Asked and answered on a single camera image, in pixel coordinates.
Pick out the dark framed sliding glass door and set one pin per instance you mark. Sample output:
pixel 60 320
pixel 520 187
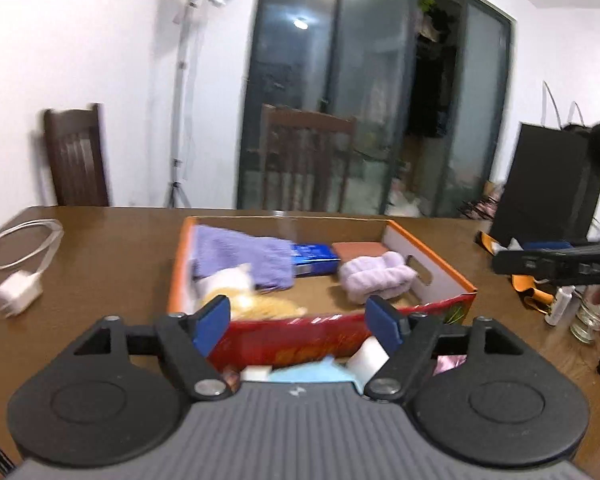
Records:
pixel 375 85

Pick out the yellow plush toy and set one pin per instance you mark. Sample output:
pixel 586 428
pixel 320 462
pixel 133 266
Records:
pixel 260 307

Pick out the white spray bottle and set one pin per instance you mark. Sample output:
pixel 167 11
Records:
pixel 560 307

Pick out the white power adapter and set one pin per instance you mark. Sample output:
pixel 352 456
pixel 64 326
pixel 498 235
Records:
pixel 16 292

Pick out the light blue face mask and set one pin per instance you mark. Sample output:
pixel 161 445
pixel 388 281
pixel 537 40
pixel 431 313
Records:
pixel 315 374

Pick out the black paper bag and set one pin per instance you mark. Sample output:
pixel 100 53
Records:
pixel 545 185

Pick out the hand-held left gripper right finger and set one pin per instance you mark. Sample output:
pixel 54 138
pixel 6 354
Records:
pixel 382 325

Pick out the blue and white small box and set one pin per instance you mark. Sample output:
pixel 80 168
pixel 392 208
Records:
pixel 315 257

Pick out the clear glass cup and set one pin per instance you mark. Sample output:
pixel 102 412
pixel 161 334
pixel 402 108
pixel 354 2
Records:
pixel 587 322

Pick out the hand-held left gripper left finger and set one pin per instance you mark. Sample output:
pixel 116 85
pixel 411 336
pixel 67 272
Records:
pixel 212 322

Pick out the white foam block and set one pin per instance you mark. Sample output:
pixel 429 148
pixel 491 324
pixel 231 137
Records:
pixel 367 360
pixel 255 374

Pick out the brick red sponge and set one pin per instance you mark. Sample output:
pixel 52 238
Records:
pixel 360 251

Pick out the hanging clothes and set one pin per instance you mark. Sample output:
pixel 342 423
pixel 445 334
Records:
pixel 432 20

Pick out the lilac towel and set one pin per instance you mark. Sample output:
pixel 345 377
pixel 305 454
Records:
pixel 377 277

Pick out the purple satin scrunchie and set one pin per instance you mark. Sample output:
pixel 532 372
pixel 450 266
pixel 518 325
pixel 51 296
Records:
pixel 450 364

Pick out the brown wooden chair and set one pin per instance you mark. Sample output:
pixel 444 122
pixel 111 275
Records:
pixel 305 125

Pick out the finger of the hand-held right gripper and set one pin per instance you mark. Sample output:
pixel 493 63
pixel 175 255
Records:
pixel 522 262
pixel 547 246

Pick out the red cardboard box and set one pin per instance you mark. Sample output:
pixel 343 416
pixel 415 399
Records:
pixel 290 340

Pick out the dark wooden chair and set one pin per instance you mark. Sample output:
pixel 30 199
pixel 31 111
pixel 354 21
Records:
pixel 77 160

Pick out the purple towel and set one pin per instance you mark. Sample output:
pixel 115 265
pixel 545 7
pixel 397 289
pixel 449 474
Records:
pixel 240 255

